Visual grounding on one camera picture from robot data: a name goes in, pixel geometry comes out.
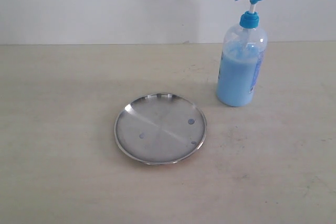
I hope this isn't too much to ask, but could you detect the blue pump soap bottle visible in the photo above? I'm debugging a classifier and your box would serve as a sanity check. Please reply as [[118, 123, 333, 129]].
[[216, 0, 268, 107]]

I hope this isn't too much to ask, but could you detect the round stainless steel plate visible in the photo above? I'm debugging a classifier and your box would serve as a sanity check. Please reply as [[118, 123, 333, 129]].
[[114, 93, 207, 165]]

